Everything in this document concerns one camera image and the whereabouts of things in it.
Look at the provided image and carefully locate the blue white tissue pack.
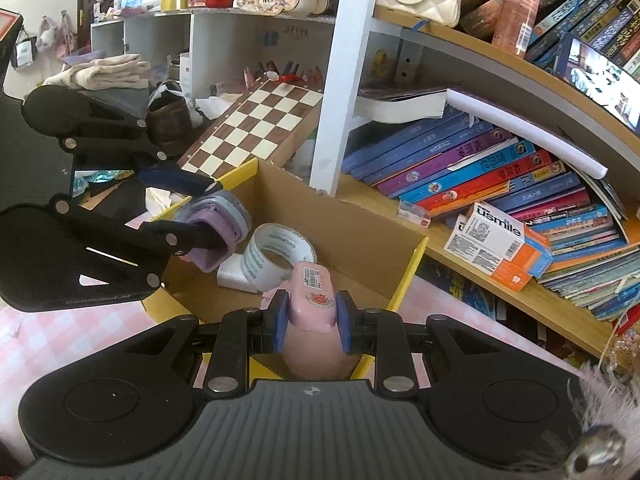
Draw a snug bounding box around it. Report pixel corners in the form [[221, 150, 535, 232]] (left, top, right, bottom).
[[120, 0, 168, 13]]

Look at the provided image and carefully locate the orange blue white box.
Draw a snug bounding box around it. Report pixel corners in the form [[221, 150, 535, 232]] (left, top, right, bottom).
[[465, 201, 553, 278]]

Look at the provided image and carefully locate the pink eraser stick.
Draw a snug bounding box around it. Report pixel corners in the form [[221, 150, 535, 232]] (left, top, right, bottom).
[[282, 261, 351, 380]]

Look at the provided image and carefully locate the pink checked desk mat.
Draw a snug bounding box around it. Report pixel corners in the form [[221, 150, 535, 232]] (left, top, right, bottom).
[[0, 260, 581, 401]]

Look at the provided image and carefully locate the white rolled paper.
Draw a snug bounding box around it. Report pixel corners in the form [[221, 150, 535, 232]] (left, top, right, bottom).
[[446, 87, 609, 179]]

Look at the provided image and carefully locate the clear tape roll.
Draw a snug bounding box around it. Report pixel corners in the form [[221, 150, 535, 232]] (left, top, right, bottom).
[[241, 222, 318, 292]]

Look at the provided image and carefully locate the grey fluffy bell charm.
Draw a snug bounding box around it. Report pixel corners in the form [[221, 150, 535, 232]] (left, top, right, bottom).
[[565, 360, 640, 480]]

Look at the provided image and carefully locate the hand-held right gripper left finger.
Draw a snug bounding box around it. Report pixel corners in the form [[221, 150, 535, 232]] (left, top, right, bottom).
[[120, 290, 290, 395]]

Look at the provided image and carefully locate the yellow cardboard box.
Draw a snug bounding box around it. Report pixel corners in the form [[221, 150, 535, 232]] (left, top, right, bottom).
[[140, 157, 430, 381]]

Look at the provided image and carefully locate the white foam cube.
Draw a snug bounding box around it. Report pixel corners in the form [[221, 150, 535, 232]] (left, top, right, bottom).
[[216, 254, 261, 291]]

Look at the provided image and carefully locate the beige folded cloth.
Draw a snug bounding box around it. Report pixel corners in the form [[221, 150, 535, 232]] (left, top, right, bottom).
[[42, 54, 152, 92]]

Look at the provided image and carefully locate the stack of boxed books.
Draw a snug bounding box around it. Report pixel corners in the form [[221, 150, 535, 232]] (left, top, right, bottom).
[[525, 0, 640, 133]]

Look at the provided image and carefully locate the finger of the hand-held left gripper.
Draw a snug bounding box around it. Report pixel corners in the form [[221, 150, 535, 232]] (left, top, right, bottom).
[[54, 197, 227, 287], [60, 119, 224, 197]]

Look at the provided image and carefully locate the pink glitter bottle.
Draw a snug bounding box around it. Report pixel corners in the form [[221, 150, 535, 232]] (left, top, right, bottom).
[[491, 0, 543, 58]]

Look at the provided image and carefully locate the iridescent plastic bag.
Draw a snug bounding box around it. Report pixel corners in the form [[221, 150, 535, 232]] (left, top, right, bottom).
[[74, 169, 133, 196]]

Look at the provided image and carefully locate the wooden chessboard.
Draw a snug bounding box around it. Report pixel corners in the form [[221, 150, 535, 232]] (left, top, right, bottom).
[[177, 79, 325, 181]]

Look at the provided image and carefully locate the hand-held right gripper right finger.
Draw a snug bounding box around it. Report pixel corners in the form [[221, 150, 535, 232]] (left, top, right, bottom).
[[335, 289, 502, 396]]

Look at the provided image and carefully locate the white and wooden bookshelf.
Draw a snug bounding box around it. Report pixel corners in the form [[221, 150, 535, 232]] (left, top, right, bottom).
[[90, 0, 640, 361]]

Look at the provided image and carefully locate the small red white box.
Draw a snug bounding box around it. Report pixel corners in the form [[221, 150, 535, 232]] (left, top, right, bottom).
[[397, 199, 432, 229]]

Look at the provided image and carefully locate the brown leather bag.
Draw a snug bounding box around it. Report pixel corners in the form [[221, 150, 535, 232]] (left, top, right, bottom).
[[146, 96, 192, 157]]

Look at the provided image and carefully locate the row of colourful books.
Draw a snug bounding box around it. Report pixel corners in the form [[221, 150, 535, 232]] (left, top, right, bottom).
[[342, 110, 640, 321]]

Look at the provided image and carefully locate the thick grey paperback book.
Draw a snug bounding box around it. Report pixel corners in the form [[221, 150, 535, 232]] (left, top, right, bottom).
[[354, 86, 449, 123]]

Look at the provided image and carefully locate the white bead string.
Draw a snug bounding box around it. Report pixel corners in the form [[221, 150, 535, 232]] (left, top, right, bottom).
[[597, 327, 640, 376]]

